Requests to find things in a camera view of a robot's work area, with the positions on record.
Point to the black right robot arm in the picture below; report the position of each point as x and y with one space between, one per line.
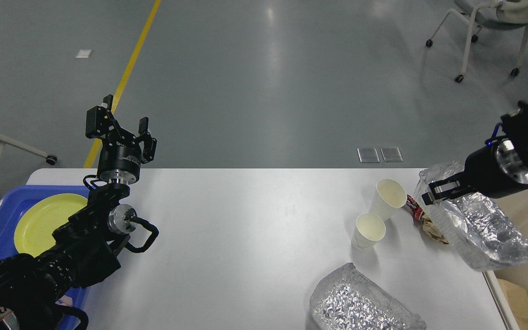
512 126

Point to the white paper cup front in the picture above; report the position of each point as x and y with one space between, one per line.
368 231

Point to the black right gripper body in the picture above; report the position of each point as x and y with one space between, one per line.
495 171

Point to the pink mug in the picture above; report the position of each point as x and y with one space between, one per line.
65 300

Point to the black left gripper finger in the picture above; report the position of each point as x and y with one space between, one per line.
101 124
146 141

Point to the metal floor plate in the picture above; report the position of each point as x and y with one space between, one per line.
392 154
368 155

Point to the crushed red soda can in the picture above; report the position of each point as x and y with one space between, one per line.
415 210

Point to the white chair top right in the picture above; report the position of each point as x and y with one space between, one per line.
496 15

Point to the brown paper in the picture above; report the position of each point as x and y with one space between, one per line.
432 231

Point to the clear silver foil bag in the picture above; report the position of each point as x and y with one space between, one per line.
474 225

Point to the small white cup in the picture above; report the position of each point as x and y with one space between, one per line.
389 197

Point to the blue plastic tray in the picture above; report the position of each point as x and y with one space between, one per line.
13 205

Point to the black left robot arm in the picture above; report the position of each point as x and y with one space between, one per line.
86 248

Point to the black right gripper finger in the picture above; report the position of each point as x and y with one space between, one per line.
435 195
448 186

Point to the silver foil wrapper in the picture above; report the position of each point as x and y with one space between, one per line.
346 299

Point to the right metal floor plate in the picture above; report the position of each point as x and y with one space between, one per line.
392 154

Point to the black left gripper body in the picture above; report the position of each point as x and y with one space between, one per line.
119 162

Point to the left metal floor plate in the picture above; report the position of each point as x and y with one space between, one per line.
368 155

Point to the yellow plastic plate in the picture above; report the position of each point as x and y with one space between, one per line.
33 233

